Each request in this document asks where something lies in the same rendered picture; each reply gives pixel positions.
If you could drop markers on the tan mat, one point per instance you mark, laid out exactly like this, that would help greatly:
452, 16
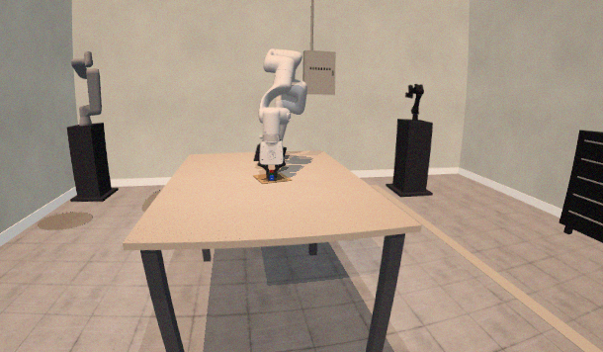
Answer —
280, 178

